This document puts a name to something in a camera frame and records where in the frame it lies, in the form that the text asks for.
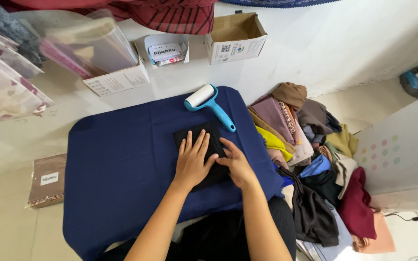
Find grey patterned fabric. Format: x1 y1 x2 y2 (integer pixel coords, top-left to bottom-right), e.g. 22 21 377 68
0 0 47 68

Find person's left hand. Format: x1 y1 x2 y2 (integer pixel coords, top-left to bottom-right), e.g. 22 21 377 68
173 129 219 190

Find packaged brown fabric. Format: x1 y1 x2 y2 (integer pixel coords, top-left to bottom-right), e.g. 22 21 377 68
26 154 67 209

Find white box of plastic bags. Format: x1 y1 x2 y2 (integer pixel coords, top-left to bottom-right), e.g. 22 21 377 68
82 41 151 97

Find red striped fabric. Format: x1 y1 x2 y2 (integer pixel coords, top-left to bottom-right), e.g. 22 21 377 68
0 0 219 36

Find stack of clear plastic bags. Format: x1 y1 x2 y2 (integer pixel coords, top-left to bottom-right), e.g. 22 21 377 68
11 9 139 79

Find open brown cardboard box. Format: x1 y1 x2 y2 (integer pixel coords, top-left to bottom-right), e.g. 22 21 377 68
205 13 268 66

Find person's right hand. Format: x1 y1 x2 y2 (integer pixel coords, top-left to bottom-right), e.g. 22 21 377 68
216 137 259 190

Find white dotted storage box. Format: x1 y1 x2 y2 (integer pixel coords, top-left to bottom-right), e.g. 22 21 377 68
352 96 418 211

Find white label cards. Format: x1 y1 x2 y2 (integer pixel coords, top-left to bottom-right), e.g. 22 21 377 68
148 43 188 67

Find navy blue table cloth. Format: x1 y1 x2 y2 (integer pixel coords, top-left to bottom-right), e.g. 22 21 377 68
63 86 286 261

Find stack of packaged floral fabrics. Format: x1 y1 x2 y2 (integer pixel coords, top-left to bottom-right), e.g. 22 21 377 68
0 18 55 124

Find blue lint roller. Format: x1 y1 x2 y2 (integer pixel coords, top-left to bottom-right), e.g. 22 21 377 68
184 84 236 133

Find heap of coloured cloths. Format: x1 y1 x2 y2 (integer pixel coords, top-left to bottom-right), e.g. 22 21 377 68
247 82 397 261

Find black cloth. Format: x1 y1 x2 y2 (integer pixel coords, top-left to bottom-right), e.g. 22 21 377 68
173 121 232 193

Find small white open box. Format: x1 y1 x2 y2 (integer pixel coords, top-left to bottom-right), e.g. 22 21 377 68
134 33 190 68

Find person's black clothing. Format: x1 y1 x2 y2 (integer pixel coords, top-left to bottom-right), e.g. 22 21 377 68
100 196 297 261

